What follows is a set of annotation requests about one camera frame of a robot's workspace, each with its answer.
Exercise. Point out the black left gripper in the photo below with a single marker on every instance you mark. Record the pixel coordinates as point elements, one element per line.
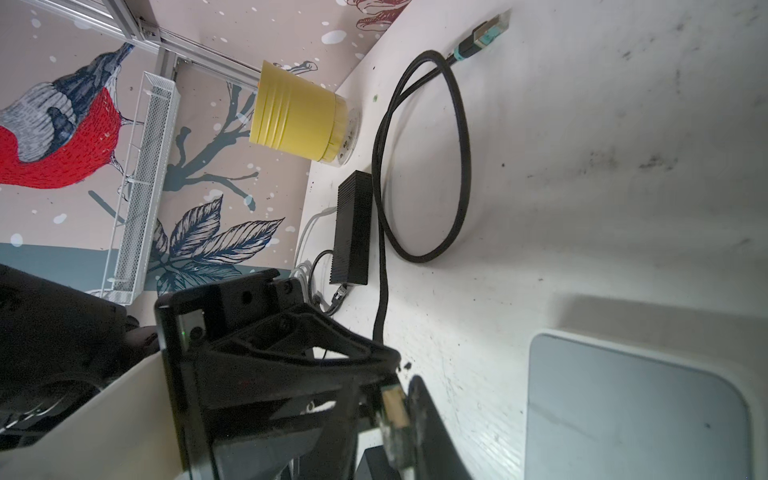
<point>263,385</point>

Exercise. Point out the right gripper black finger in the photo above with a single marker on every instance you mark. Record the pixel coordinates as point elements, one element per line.
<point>435,455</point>

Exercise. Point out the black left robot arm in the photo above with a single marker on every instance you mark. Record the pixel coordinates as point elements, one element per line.
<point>84,393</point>

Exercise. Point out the black ribbed power brick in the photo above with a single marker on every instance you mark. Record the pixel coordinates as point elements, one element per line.
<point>350,262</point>

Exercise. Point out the yellow pen cup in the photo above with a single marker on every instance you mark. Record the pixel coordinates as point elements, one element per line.
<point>295,116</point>

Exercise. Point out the white mesh wall shelf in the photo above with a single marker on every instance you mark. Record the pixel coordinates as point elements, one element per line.
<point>139,193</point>

